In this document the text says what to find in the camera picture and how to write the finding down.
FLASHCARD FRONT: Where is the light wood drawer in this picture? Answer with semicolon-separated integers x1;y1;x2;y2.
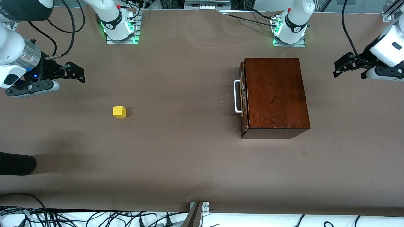
233;61;249;127

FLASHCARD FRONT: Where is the dark brown wooden cabinet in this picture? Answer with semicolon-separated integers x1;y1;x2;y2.
241;58;311;139

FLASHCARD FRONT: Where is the black rounded cylinder object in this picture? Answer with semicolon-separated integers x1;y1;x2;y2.
0;152;37;176

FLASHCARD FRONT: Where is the dark metal bar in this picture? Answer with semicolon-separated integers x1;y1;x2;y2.
181;202;204;227

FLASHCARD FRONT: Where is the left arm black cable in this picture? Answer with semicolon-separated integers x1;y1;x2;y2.
342;0;364;58

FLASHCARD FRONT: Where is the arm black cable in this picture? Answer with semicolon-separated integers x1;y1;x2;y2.
28;0;86;60
342;0;364;58

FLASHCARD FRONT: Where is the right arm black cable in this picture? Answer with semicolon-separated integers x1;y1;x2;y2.
28;0;86;60

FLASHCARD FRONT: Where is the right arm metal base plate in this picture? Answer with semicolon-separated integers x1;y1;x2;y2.
106;29;140;44

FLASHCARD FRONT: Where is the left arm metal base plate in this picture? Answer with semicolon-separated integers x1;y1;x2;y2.
273;34;306;48

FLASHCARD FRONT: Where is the black base power cable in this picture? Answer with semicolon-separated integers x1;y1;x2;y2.
251;9;278;21
221;12;280;27

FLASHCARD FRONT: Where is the long looping black cable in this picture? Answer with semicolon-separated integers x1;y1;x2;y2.
0;193;48;212

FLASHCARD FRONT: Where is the metal rail with sockets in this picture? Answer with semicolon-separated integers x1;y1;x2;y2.
184;0;231;10

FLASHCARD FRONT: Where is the metal corner bracket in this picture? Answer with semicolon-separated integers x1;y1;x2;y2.
189;202;210;211

